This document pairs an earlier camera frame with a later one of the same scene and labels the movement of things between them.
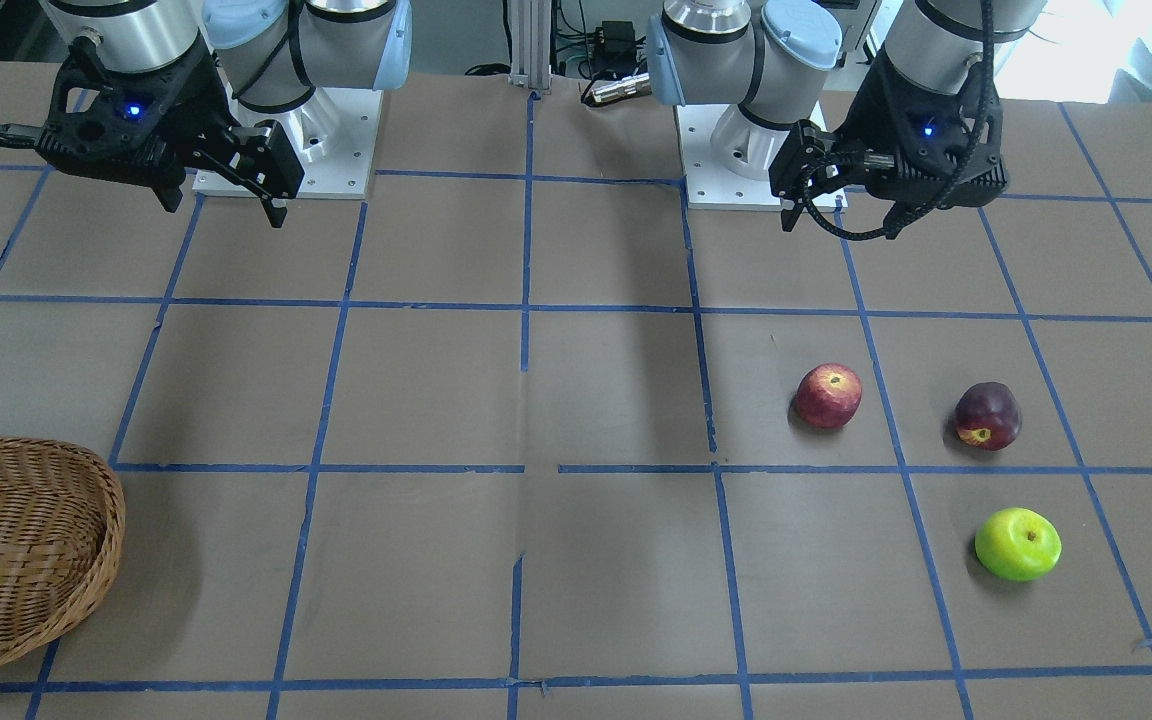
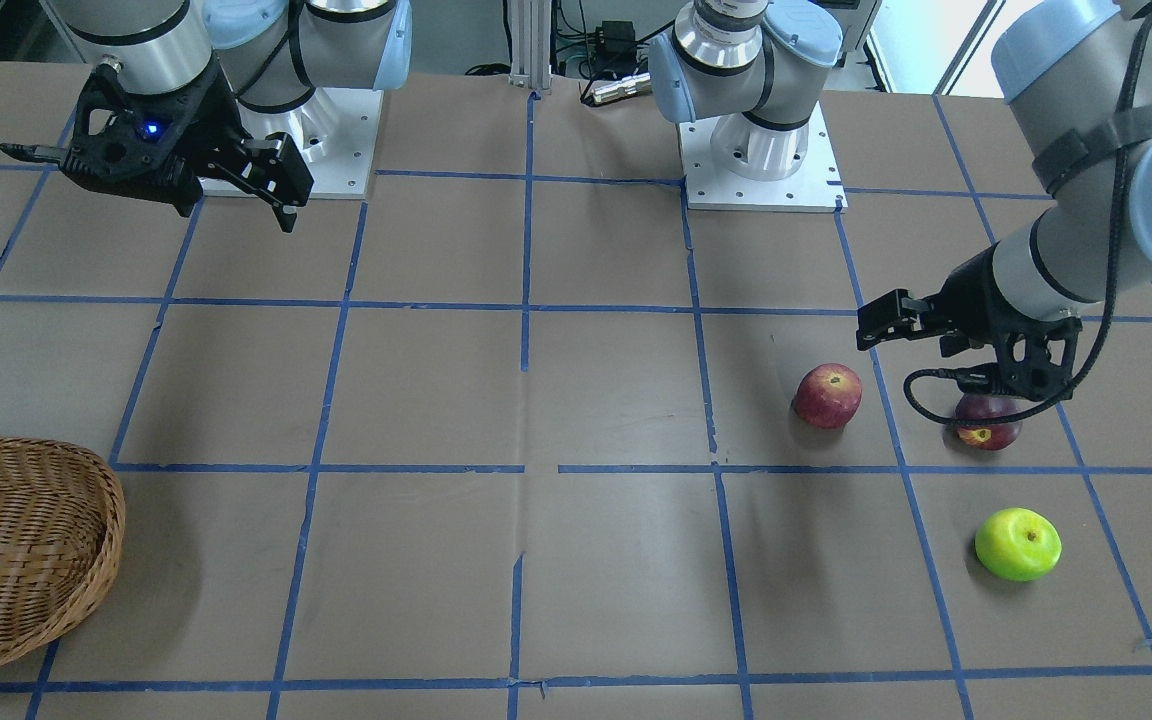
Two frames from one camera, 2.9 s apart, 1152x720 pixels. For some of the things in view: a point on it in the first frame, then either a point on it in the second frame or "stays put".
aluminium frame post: (530, 44) stays put
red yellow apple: (828, 394) stays put
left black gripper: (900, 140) to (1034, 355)
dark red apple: (987, 415) stays put
